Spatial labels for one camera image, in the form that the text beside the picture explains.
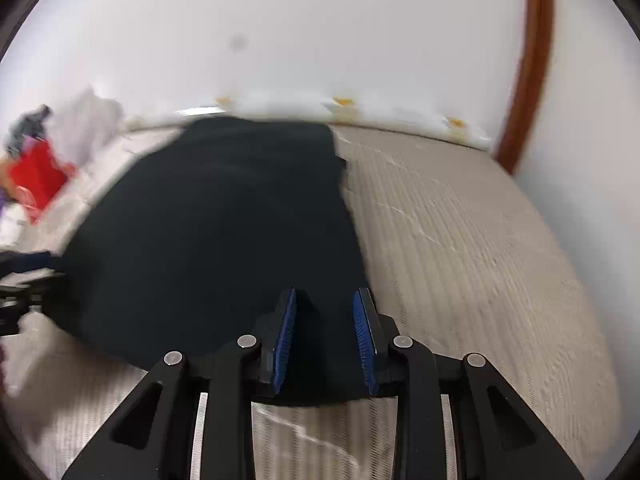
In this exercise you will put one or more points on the striped bed sheet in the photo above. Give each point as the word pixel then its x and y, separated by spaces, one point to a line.
pixel 475 285

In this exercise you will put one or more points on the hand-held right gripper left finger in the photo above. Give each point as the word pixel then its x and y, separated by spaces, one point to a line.
pixel 283 337

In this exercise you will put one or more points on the grey cloth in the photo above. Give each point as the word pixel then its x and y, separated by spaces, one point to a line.
pixel 27 127

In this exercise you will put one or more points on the black t-shirt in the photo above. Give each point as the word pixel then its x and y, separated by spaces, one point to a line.
pixel 220 240

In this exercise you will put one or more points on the brown wooden door frame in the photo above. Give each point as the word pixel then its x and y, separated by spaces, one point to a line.
pixel 532 60

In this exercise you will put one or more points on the red cloth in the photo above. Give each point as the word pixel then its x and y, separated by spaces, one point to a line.
pixel 37 177

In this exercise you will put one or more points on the white cloth pile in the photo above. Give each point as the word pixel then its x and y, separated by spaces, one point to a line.
pixel 82 125

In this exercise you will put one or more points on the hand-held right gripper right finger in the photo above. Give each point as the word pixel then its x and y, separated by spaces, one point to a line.
pixel 363 337

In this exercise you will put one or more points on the white printed blanket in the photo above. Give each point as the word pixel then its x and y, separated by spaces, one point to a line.
pixel 350 110

